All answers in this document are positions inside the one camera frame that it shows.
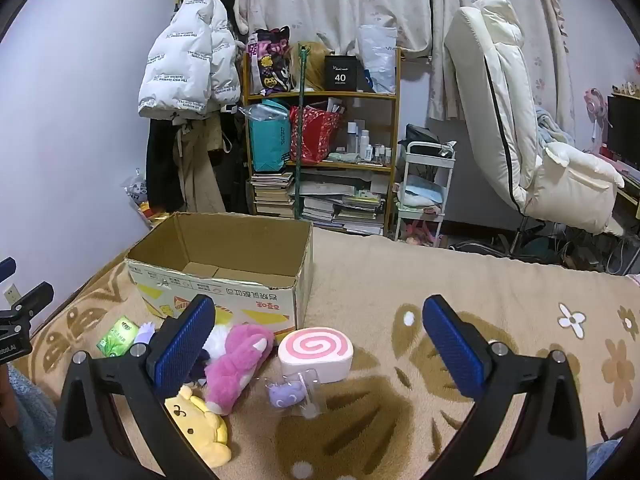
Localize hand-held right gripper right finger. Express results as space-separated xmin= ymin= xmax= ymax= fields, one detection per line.
xmin=421 ymin=295 xmax=588 ymax=480

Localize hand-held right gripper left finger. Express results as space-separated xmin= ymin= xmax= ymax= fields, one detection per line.
xmin=52 ymin=294 xmax=221 ymax=480

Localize pink plush toy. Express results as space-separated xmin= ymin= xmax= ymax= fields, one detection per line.
xmin=204 ymin=323 xmax=275 ymax=416

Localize green tissue packet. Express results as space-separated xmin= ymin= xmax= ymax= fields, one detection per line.
xmin=96 ymin=316 xmax=140 ymax=358

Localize yellow plush dog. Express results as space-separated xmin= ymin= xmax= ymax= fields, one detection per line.
xmin=165 ymin=385 xmax=232 ymax=468

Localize cardboard box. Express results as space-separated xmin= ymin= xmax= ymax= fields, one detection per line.
xmin=124 ymin=211 xmax=314 ymax=342

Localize pink square cushion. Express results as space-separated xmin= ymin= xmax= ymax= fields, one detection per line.
xmin=278 ymin=326 xmax=354 ymax=383

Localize blue fleece cloth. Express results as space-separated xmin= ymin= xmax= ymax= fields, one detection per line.
xmin=0 ymin=365 xmax=57 ymax=480

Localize purple toy in clear bag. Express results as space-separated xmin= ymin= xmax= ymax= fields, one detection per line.
xmin=265 ymin=367 xmax=321 ymax=418

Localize plastic bag of toys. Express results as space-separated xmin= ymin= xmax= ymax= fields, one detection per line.
xmin=122 ymin=170 xmax=171 ymax=223

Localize blue and white cloth pack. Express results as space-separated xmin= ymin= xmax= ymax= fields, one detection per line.
xmin=400 ymin=180 xmax=443 ymax=208

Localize beige hanging coat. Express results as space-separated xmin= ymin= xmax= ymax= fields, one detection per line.
xmin=172 ymin=120 xmax=227 ymax=213

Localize stack of books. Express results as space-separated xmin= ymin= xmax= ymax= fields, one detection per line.
xmin=250 ymin=171 xmax=296 ymax=218

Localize black hanging coat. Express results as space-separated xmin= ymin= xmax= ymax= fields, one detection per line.
xmin=146 ymin=115 xmax=186 ymax=213

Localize pile of books and papers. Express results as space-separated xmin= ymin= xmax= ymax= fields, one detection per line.
xmin=300 ymin=170 xmax=388 ymax=236

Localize black hanging bag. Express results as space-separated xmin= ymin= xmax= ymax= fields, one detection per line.
xmin=220 ymin=110 xmax=251 ymax=213

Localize white trolley cart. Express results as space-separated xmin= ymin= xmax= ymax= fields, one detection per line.
xmin=394 ymin=141 xmax=457 ymax=248

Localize black item on trolley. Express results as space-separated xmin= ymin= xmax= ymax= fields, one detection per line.
xmin=402 ymin=124 xmax=441 ymax=147

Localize green pole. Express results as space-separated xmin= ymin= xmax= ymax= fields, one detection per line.
xmin=294 ymin=44 xmax=311 ymax=221

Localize teal bag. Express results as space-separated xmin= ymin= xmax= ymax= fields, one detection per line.
xmin=248 ymin=100 xmax=292 ymax=172

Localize group of cosmetic bottles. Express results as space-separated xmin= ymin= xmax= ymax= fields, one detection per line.
xmin=345 ymin=120 xmax=393 ymax=163

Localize light blue blanket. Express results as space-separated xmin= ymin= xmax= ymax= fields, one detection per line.
xmin=535 ymin=105 xmax=576 ymax=147

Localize red patterned bag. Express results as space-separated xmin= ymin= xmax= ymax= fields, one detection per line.
xmin=289 ymin=105 xmax=343 ymax=163

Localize white puffer jacket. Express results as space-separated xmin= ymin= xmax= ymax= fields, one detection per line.
xmin=137 ymin=0 xmax=243 ymax=121

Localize black monitor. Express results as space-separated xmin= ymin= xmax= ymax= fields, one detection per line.
xmin=606 ymin=94 xmax=640 ymax=171

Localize wooden shelf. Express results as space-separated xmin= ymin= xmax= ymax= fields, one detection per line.
xmin=241 ymin=47 xmax=402 ymax=237

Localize pink fan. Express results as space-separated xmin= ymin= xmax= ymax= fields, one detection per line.
xmin=584 ymin=87 xmax=608 ymax=151

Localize printed tote bag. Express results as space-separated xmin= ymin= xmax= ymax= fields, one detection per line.
xmin=247 ymin=26 xmax=296 ymax=96

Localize black box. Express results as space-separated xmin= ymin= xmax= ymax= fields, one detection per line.
xmin=324 ymin=55 xmax=359 ymax=92

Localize white plastic bag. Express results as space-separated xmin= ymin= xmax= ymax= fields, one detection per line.
xmin=357 ymin=25 xmax=398 ymax=95

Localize blonde wig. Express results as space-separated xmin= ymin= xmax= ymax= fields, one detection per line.
xmin=297 ymin=41 xmax=333 ymax=92

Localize floral curtains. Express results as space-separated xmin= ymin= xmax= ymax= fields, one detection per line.
xmin=237 ymin=0 xmax=576 ymax=121

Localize tangle of cables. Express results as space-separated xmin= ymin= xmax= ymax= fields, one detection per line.
xmin=447 ymin=230 xmax=640 ymax=276

